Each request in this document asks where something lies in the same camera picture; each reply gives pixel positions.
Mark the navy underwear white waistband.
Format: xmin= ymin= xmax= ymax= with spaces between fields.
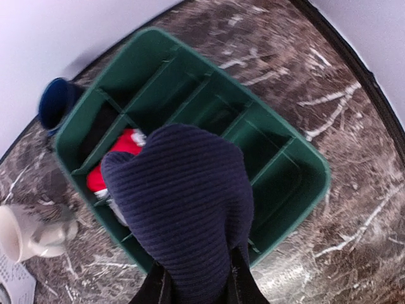
xmin=108 ymin=124 xmax=254 ymax=303

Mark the small black sock in tray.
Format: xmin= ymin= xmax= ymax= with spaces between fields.
xmin=77 ymin=103 xmax=118 ymax=163

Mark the green divided organizer tray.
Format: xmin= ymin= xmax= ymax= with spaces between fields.
xmin=55 ymin=27 xmax=331 ymax=272

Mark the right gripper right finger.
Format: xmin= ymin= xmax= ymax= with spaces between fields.
xmin=226 ymin=248 xmax=269 ymax=304

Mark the red rolled sock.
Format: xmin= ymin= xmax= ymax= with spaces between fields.
xmin=86 ymin=129 xmax=146 ymax=200

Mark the grey patterned rolled sock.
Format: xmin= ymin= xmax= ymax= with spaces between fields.
xmin=106 ymin=197 xmax=128 ymax=227

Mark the dark blue mug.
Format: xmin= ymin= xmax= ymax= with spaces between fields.
xmin=38 ymin=77 xmax=85 ymax=137

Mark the cream floral mug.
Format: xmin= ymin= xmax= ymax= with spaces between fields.
xmin=1 ymin=204 xmax=78 ymax=263

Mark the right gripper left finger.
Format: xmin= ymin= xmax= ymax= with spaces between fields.
xmin=129 ymin=263 xmax=172 ymax=304

